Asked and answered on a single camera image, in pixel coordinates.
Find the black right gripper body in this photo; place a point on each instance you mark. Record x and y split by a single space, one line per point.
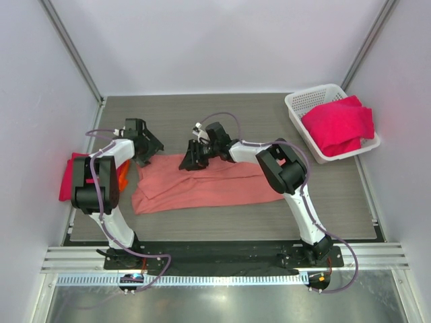
208 151

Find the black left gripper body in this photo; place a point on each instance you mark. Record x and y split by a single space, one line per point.
139 157

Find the salmon pink t-shirt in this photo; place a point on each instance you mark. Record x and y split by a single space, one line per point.
162 186

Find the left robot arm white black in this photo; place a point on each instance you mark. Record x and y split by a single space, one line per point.
95 189

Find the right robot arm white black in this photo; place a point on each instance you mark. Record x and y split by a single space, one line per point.
284 171

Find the white plastic laundry basket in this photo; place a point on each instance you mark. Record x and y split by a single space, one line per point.
301 102

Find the folded crimson t-shirt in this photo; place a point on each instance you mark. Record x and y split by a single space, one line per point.
66 183

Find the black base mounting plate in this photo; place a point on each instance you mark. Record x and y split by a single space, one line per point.
216 254

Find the crimson t-shirt in basket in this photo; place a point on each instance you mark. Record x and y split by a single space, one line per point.
338 127

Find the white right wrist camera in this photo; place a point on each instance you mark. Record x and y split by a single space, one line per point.
202 136

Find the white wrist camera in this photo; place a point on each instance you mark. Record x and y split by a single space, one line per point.
202 136
119 132

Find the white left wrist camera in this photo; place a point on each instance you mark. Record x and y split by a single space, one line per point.
119 132

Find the perforated aluminium rail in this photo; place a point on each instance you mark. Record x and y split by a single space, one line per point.
137 280

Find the left aluminium frame post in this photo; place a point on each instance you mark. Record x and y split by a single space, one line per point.
70 47

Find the aluminium frame post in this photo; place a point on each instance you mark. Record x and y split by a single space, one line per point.
70 47
376 28

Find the right aluminium frame post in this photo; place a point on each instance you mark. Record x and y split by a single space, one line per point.
376 28

